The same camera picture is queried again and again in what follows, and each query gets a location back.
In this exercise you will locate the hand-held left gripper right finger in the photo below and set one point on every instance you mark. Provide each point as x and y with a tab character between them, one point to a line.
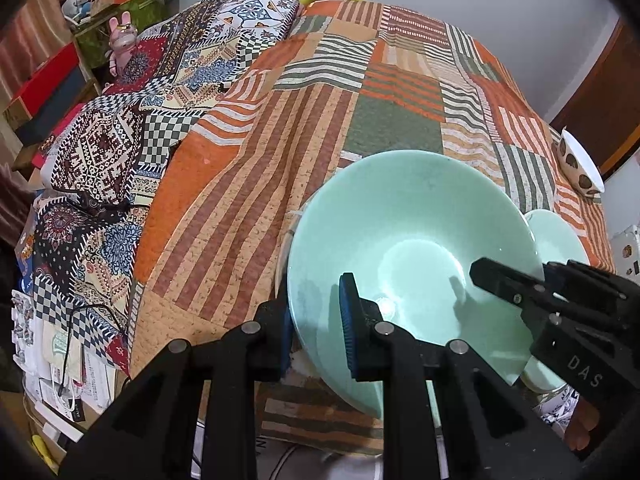
347	330

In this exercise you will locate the patterned patchwork quilt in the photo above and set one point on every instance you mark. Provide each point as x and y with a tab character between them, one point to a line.
115	145

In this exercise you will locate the black and white printed cloth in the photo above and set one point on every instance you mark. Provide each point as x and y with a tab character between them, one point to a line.
557	407

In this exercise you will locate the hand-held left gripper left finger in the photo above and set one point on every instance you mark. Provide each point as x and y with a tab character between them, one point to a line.
287	330

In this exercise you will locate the pile of papers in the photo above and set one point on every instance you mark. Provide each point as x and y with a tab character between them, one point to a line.
50	360

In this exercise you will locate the pink bunny toy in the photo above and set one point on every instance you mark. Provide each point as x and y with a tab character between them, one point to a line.
122	42

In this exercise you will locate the green bowl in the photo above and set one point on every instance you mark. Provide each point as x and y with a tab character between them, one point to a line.
555	235

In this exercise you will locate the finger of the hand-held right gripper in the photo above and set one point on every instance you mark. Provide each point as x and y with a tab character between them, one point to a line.
505	285
600	295

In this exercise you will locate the green cardboard box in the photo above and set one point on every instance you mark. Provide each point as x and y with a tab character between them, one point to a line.
107	40

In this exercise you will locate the red box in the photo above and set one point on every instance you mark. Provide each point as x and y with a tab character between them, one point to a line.
42	80

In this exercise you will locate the brown wooden door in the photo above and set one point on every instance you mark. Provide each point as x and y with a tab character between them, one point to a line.
605	110

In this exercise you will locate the person's right hand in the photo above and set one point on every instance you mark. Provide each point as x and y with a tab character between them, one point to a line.
582	425

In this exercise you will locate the large white plate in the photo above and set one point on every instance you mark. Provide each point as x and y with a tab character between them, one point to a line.
300	360

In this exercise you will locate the white electronic device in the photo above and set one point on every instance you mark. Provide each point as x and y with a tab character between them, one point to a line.
629	250

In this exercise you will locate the green plate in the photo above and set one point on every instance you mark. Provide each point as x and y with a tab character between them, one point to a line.
400	220

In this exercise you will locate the orange striped patchwork blanket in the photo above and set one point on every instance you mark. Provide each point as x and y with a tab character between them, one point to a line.
280	125

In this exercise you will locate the white bowl with brown spots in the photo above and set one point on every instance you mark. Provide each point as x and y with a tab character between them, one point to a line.
577	162

